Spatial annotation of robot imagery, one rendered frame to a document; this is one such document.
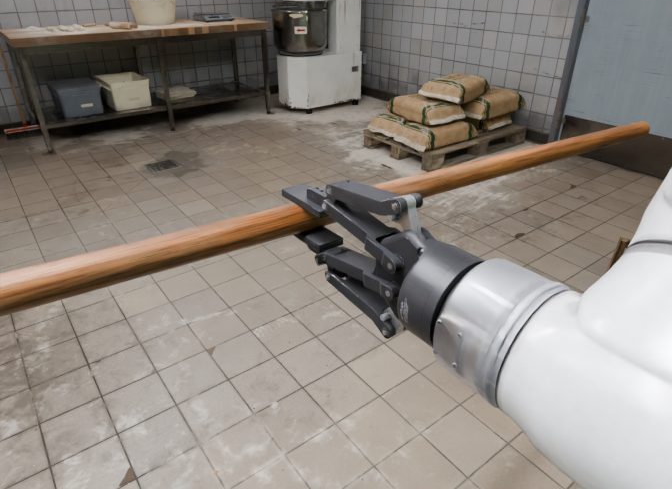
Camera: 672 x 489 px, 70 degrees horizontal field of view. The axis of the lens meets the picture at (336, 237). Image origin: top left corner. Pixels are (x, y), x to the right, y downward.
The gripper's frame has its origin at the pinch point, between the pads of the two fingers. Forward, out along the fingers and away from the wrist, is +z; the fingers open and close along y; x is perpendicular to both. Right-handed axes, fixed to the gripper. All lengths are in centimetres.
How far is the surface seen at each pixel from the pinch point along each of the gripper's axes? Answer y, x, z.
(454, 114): 56, 271, 205
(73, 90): 53, 49, 430
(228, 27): 5, 187, 413
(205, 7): -10, 202, 498
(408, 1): -21, 366, 360
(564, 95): 45, 365, 171
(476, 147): 84, 294, 196
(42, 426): 111, -32, 113
